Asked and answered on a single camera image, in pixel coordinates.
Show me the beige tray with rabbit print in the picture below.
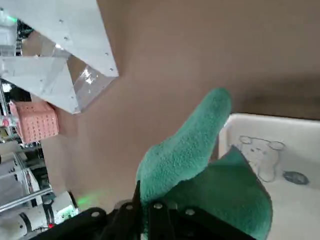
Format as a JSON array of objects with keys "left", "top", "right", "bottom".
[{"left": 216, "top": 112, "right": 320, "bottom": 240}]

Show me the green fleece cloth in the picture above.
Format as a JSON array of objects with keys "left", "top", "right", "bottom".
[{"left": 136, "top": 86, "right": 274, "bottom": 240}]

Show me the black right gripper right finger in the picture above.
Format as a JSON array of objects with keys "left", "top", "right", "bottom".
[{"left": 147, "top": 199, "right": 253, "bottom": 240}]

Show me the pink perforated plastic basket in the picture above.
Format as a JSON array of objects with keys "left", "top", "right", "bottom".
[{"left": 9, "top": 101, "right": 61, "bottom": 145}]

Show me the clear acrylic stepped shelf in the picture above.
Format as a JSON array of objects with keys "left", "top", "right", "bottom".
[{"left": 0, "top": 0, "right": 120, "bottom": 115}]

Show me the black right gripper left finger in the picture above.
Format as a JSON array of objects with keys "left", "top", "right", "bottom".
[{"left": 32, "top": 179, "right": 145, "bottom": 240}]

